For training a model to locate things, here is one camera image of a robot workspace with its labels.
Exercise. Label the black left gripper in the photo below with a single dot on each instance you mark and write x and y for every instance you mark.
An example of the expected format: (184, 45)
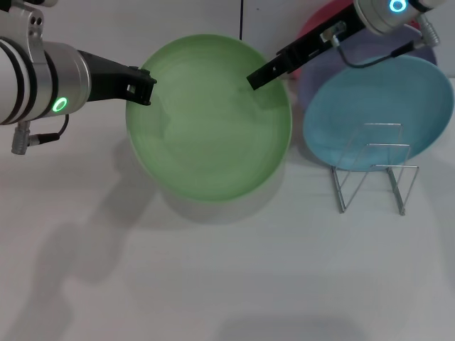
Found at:
(105, 80)

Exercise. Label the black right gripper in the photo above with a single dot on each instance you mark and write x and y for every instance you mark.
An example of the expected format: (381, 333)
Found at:
(320, 39)

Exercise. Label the green plate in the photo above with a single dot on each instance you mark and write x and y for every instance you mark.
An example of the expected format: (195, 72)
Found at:
(213, 120)

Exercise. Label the purple plate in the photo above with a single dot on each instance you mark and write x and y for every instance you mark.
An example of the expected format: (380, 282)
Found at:
(320, 76)

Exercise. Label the teal plate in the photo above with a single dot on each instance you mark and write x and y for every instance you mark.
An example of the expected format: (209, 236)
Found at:
(377, 103)

